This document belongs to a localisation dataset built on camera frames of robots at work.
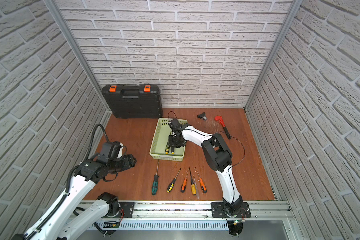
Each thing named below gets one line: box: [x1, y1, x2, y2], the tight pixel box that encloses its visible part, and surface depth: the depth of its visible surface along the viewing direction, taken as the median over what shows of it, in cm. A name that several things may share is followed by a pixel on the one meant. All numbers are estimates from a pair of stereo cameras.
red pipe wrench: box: [214, 115, 231, 140], surface depth 112 cm
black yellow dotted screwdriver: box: [164, 144, 170, 155], surface depth 96 cm
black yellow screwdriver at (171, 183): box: [166, 167, 182, 193], surface depth 82 cm
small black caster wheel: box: [197, 112, 207, 121], surface depth 116 cm
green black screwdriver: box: [151, 159, 160, 196], surface depth 81 cm
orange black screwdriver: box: [180, 167, 190, 193], surface depth 81 cm
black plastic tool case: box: [102, 84, 163, 119], surface depth 96 cm
